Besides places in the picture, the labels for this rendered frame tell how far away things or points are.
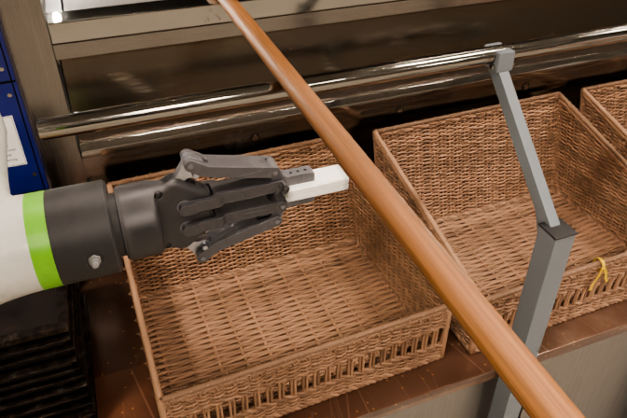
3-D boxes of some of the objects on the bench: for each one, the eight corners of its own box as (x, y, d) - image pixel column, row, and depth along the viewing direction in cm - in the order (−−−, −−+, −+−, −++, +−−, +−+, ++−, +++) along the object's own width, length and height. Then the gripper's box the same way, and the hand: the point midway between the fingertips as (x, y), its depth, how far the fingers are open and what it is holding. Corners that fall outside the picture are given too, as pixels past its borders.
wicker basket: (362, 220, 158) (368, 127, 142) (537, 174, 175) (560, 88, 160) (468, 360, 121) (492, 255, 105) (677, 285, 138) (724, 185, 123)
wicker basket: (124, 278, 140) (101, 179, 124) (346, 220, 158) (349, 128, 142) (166, 463, 103) (140, 355, 87) (449, 360, 121) (469, 256, 105)
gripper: (102, 147, 58) (331, 107, 65) (125, 251, 66) (329, 205, 73) (108, 190, 52) (360, 141, 59) (133, 298, 60) (355, 243, 67)
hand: (313, 183), depth 65 cm, fingers closed
